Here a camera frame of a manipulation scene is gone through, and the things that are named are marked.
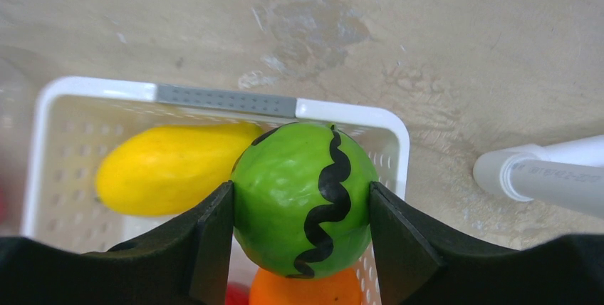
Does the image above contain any white plastic basket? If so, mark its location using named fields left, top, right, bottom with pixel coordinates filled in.
left=1, top=77, right=410, bottom=304

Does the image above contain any red strawberry toy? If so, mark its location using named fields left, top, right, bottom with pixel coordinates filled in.
left=224, top=282, right=250, bottom=305

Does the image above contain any green striped melon toy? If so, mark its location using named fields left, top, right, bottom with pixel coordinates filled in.
left=231, top=123, right=378, bottom=279

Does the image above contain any white pipe frame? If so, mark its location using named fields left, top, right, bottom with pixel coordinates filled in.
left=473, top=135, right=603, bottom=218

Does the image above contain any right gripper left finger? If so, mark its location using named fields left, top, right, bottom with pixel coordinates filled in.
left=1, top=182, right=234, bottom=304

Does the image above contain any orange toy fruit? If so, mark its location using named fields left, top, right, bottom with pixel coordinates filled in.
left=249, top=268, right=363, bottom=305

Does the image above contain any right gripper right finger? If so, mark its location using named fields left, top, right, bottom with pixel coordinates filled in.
left=370, top=182, right=603, bottom=304

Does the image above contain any yellow mango toy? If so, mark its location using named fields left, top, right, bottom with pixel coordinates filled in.
left=95, top=123, right=263, bottom=216

